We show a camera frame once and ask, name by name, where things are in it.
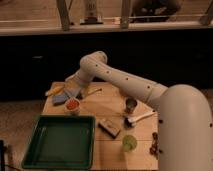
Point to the brown wooden block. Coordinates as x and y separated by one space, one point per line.
108 126

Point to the green plastic tray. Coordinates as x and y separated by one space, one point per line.
61 142

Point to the dark red grape bunch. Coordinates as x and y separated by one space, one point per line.
154 146

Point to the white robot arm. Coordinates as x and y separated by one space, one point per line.
185 119

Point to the metal cup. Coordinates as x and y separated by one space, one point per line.
131 104

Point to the green plastic cup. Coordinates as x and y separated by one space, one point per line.
129 143

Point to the blue sponge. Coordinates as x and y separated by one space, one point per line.
59 99

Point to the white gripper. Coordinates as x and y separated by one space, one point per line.
72 89

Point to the wooden spoon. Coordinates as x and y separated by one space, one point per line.
88 93

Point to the white paper cup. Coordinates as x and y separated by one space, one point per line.
75 111

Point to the yellow banana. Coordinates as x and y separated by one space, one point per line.
54 90

